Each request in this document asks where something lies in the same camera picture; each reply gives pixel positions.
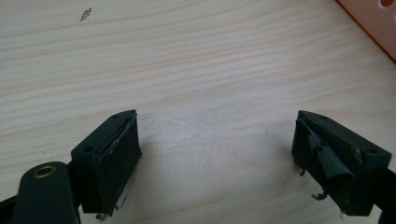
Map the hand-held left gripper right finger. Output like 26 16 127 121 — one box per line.
290 109 393 217

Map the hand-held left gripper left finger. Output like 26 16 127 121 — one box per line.
70 109 143 220

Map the orange object at corner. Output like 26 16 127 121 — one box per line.
335 0 396 62

